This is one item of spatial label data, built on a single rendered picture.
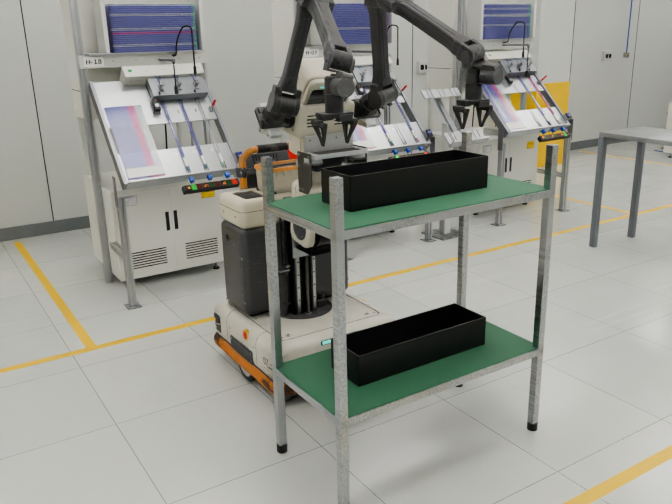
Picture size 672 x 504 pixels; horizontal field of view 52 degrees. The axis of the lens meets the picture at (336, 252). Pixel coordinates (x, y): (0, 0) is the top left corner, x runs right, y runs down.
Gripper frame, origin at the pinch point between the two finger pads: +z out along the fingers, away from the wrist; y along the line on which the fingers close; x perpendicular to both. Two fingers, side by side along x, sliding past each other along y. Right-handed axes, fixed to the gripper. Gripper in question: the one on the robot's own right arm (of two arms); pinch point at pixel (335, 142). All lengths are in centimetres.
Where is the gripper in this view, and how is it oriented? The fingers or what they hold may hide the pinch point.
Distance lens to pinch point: 216.6
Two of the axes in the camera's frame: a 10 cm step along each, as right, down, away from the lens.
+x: -5.3, -2.6, 8.1
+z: 0.2, 9.5, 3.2
